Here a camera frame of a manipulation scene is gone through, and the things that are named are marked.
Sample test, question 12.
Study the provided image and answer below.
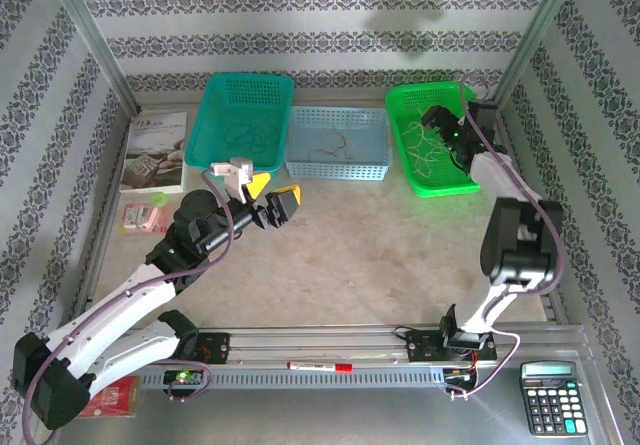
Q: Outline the thin yellow wire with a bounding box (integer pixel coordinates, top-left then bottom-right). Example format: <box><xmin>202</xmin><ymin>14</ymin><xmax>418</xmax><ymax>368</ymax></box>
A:
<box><xmin>327</xmin><ymin>131</ymin><xmax>355</xmax><ymax>162</ymax></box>
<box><xmin>308</xmin><ymin>132</ymin><xmax>335</xmax><ymax>163</ymax></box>

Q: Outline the green plastic basket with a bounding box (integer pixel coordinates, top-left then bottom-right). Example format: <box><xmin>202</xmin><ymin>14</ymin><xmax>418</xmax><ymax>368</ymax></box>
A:
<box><xmin>384</xmin><ymin>81</ymin><xmax>505</xmax><ymax>200</ymax></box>

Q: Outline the pink blister package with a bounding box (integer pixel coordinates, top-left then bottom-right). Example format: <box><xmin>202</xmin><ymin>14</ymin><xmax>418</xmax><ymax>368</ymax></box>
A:
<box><xmin>119</xmin><ymin>202</ymin><xmax>175</xmax><ymax>236</ymax></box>

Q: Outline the light blue plastic basket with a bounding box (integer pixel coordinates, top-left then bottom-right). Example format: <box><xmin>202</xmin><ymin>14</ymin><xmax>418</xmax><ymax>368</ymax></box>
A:
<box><xmin>283</xmin><ymin>105</ymin><xmax>394</xmax><ymax>182</ymax></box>

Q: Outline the book with photo cover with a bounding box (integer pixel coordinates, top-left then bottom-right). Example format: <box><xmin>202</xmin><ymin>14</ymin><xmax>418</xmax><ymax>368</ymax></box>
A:
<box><xmin>119</xmin><ymin>109</ymin><xmax>190</xmax><ymax>195</ymax></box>

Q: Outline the teal plastic basket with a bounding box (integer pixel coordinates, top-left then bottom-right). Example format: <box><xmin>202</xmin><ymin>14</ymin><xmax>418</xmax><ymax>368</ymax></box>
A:
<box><xmin>183</xmin><ymin>72</ymin><xmax>296</xmax><ymax>182</ymax></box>

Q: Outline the small controller circuit board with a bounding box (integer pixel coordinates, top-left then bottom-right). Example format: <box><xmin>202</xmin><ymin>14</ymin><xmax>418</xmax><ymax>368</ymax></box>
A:
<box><xmin>443</xmin><ymin>367</ymin><xmax>477</xmax><ymax>385</ymax></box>
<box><xmin>164</xmin><ymin>368</ymin><xmax>205</xmax><ymax>389</ymax></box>

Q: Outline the red white marker pen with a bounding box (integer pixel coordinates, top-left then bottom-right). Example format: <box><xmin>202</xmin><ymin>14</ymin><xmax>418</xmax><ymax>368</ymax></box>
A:
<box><xmin>286</xmin><ymin>361</ymin><xmax>354</xmax><ymax>372</ymax></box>

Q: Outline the red printed packet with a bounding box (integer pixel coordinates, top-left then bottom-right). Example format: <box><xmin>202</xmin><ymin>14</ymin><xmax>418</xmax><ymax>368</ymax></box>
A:
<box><xmin>77</xmin><ymin>375</ymin><xmax>144</xmax><ymax>419</ymax></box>

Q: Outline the black desk calculator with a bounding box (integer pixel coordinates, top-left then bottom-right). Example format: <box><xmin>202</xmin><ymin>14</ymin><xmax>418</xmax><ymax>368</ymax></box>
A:
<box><xmin>519</xmin><ymin>362</ymin><xmax>589</xmax><ymax>437</ymax></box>

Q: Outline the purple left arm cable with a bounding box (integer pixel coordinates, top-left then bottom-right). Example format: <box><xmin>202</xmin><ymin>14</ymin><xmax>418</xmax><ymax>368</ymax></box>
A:
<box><xmin>22</xmin><ymin>168</ymin><xmax>235</xmax><ymax>445</ymax></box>

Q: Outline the aluminium frame post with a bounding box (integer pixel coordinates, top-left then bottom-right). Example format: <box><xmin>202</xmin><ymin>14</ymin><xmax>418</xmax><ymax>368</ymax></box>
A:
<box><xmin>43</xmin><ymin>0</ymin><xmax>140</xmax><ymax>115</ymax></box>
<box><xmin>488</xmin><ymin>0</ymin><xmax>585</xmax><ymax>112</ymax></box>

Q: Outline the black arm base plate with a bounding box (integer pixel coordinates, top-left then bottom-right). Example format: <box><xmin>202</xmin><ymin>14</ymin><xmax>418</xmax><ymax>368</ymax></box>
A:
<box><xmin>139</xmin><ymin>332</ymin><xmax>231</xmax><ymax>366</ymax></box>
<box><xmin>405</xmin><ymin>329</ymin><xmax>499</xmax><ymax>366</ymax></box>

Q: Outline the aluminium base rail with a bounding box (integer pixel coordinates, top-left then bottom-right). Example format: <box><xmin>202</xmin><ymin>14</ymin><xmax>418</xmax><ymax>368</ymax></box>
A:
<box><xmin>47</xmin><ymin>322</ymin><xmax>591</xmax><ymax>369</ymax></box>

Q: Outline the grey slotted cable duct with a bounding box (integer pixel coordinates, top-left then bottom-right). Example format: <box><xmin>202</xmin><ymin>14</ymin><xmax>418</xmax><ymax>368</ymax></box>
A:
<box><xmin>137</xmin><ymin>367</ymin><xmax>449</xmax><ymax>390</ymax></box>

